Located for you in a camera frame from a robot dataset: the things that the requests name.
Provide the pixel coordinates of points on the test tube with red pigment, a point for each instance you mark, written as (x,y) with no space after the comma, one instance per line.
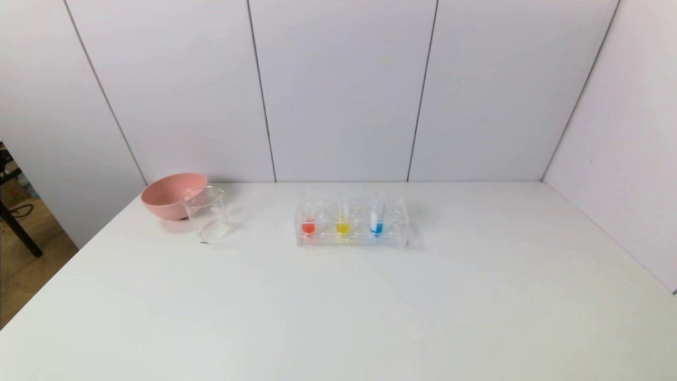
(308,227)

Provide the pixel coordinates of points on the clear acrylic test tube rack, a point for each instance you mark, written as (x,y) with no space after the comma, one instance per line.
(394,233)

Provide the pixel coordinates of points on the test tube with blue pigment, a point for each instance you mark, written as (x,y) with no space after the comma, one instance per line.
(376,228)

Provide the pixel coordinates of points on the pink plastic bowl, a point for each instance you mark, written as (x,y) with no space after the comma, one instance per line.
(166,201)

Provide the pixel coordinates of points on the test tube with yellow pigment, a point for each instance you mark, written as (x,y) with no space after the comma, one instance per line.
(342,228)

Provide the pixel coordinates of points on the clear glass beaker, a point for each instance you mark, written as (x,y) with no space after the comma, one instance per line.
(209,222)

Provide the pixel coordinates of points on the black metal stand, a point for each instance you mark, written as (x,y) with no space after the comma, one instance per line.
(21,233)

